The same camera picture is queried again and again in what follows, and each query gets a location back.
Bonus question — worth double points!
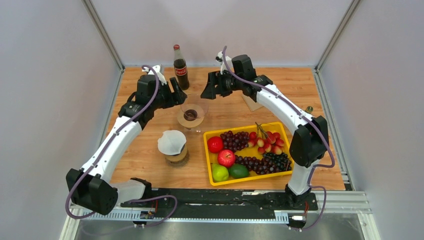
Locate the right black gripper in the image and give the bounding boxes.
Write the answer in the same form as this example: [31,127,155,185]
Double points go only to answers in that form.
[201,69,244,99]

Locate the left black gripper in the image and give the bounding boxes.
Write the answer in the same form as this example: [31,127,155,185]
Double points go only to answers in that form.
[150,77,188,110]

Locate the clear glass dripper cone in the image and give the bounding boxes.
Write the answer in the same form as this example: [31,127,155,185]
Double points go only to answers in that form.
[180,93,209,122]

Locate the white paper coffee filter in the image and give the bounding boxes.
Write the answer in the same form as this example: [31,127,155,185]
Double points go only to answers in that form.
[157,130,187,156]

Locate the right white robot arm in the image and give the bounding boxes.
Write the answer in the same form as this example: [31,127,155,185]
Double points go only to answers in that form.
[200,51,331,209]

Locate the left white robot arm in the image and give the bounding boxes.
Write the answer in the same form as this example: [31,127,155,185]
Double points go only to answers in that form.
[65,73,187,217]

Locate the brown paper coffee filter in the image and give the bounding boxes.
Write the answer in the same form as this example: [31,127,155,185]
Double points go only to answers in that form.
[241,95,263,112]

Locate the cola glass bottle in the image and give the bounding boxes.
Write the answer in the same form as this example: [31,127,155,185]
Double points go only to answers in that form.
[173,44,190,90]

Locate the small clear glass cup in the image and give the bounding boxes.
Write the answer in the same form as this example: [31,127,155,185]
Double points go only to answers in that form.
[185,125,203,134]

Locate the red tomato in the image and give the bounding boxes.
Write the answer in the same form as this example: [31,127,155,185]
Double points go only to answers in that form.
[206,136,224,154]

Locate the upper red grape bunch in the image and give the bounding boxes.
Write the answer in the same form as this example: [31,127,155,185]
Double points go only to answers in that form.
[220,130,250,153]

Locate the red apple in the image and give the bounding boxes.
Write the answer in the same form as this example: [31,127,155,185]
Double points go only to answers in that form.
[217,149,236,168]

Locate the red cherries bunch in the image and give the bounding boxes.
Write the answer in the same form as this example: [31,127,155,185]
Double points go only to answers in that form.
[245,122,289,156]

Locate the yellow plastic tray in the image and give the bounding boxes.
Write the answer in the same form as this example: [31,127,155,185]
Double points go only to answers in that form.
[203,125,294,186]

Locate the green lime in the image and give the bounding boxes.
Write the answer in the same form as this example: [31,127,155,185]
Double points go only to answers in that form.
[211,163,230,183]

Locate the green avocado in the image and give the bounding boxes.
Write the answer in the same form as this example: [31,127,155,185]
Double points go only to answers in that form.
[228,163,250,179]

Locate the lower dark grape bunch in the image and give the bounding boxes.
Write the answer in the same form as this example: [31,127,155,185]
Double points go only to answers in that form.
[235,152,293,175]

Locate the green glass bottle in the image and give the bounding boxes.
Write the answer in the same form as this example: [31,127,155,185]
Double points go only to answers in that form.
[305,105,314,114]

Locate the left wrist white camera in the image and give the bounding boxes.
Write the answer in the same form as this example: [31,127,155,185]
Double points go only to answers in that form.
[148,64,168,86]

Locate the wrist white camera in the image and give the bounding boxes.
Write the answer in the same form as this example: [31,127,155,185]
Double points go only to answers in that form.
[215,51,233,74]
[148,64,168,86]

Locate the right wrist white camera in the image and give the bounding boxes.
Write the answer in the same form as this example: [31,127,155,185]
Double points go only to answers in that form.
[215,51,233,74]

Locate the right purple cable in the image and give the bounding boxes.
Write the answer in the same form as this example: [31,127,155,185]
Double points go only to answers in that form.
[221,45,336,232]

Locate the purple cable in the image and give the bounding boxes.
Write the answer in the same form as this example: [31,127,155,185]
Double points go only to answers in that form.
[64,64,179,229]
[221,45,336,232]

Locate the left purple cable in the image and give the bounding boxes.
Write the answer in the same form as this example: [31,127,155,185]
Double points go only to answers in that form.
[64,64,179,229]

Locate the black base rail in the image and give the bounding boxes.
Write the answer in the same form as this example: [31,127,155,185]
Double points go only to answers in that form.
[120,188,318,220]

